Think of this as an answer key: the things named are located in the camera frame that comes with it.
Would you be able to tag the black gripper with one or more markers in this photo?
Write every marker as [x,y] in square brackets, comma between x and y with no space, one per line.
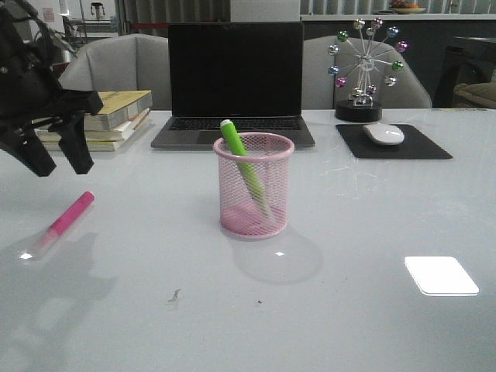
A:
[31,96]

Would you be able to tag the right grey armchair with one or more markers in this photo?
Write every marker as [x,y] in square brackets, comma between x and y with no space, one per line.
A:
[397,86]

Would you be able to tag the cream book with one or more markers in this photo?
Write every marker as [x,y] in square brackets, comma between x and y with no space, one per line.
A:
[119,133]
[106,146]

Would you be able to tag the fruit bowl on counter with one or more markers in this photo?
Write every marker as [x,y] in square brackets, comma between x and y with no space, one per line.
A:
[405,7]

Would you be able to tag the grey armchair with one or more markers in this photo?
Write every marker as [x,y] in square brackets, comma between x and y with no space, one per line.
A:
[123,63]
[397,86]

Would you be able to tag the left grey armchair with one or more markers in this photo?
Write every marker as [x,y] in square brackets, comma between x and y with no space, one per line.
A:
[123,63]

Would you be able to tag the middle cream book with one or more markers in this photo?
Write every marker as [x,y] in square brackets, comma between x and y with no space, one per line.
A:
[119,133]

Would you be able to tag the green highlighter pen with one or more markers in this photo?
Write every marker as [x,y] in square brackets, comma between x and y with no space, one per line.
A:
[231,136]

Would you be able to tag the grey laptop computer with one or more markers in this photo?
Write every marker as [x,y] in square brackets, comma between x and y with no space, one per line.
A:
[248,72]

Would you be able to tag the bottom cream book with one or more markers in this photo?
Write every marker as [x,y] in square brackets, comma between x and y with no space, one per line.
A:
[106,146]

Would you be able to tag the white computer mouse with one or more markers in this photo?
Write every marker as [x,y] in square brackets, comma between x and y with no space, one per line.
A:
[384,134]

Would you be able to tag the ferris wheel desk ornament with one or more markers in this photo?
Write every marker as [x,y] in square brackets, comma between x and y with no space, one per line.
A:
[360,105]

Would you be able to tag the dark side table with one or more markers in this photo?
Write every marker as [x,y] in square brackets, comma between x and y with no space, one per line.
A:
[468,74]

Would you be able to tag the top yellow book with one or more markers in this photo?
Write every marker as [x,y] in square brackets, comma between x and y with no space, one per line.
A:
[118,107]

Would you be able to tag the pink mesh pen holder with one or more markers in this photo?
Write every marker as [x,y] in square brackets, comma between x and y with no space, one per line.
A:
[239,215]

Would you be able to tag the pink highlighter pen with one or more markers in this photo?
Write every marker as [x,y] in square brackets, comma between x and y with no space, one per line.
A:
[61,225]

